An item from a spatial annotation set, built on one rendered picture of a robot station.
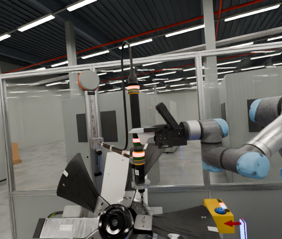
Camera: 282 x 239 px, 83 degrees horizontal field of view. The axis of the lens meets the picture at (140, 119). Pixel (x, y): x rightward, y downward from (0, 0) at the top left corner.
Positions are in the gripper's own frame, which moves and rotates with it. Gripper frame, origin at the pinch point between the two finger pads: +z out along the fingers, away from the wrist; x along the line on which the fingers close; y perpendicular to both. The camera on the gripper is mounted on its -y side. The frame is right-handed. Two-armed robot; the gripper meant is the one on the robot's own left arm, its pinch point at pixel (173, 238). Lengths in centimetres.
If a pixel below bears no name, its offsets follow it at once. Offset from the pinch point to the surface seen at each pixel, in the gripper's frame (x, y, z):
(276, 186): 32, -110, 12
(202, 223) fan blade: 1.3, -13.0, -1.0
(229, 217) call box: 16.0, -38.4, 5.4
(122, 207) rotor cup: -9.3, 10.1, 13.8
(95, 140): -27, 1, 69
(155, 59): -80, -56, 62
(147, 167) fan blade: -18.1, -5.0, 17.1
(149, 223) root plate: -1.3, 2.4, 9.7
